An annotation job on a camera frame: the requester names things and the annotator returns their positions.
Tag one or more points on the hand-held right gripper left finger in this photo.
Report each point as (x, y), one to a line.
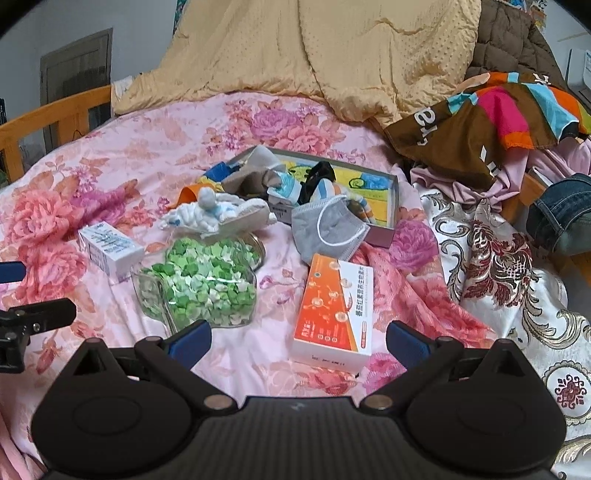
(189, 345)

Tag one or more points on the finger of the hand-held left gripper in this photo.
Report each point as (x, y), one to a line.
(11, 272)
(46, 311)

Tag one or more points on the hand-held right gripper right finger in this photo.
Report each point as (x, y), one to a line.
(408, 345)

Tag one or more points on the grey tray with cartoon cloth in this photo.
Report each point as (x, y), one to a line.
(381, 235)

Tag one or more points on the white knitted sock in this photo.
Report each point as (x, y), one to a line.
(207, 217)

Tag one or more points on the grey face mask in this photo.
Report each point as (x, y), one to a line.
(309, 230)

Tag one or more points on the white blue striped sock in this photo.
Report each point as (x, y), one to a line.
(288, 187)

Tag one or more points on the jar of green paper stars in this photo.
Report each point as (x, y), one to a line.
(203, 286)

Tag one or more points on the orange white box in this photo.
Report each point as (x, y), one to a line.
(332, 314)

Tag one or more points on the white medicine box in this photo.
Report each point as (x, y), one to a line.
(111, 251)

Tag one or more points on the white gold patterned cloth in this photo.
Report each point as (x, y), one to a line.
(508, 300)

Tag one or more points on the beige knitted sock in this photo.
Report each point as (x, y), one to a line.
(249, 217)

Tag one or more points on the pink floral quilt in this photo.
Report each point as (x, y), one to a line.
(115, 152)

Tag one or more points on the small white box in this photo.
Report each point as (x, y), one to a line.
(279, 210)

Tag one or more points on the black cloth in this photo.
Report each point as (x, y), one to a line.
(318, 177)

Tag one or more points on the blue jeans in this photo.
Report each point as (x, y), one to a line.
(563, 212)

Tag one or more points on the white pillow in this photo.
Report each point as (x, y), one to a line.
(124, 87)

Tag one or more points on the colourful striped brown towel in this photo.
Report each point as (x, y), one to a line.
(461, 134)

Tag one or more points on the lilac pink cloth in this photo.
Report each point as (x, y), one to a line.
(549, 161)

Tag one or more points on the beige dotted blanket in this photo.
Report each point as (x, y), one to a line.
(300, 46)

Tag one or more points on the brown quilted jacket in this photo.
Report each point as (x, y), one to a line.
(508, 41)

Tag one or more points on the teal wall poster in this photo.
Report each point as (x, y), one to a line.
(178, 16)

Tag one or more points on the colourful wall poster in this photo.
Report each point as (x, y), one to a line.
(537, 19)

